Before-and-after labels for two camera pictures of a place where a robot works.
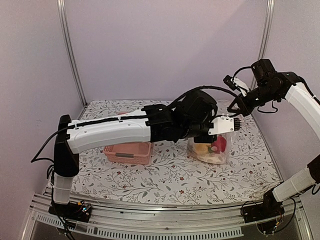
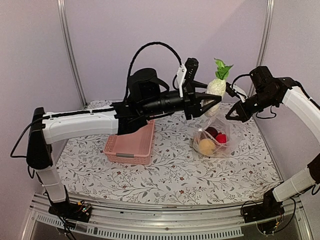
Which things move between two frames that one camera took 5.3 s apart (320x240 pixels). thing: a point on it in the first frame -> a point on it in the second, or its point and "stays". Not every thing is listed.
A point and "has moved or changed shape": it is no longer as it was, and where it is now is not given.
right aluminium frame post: x=269 y=16 stays
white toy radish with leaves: x=217 y=158 -> x=223 y=148
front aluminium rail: x=163 y=220 stays
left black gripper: x=210 y=140 -> x=193 y=101
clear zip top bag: x=217 y=152 has moved or changed shape
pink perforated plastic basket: x=134 y=153 stays
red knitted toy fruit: x=221 y=144 has moved or changed shape
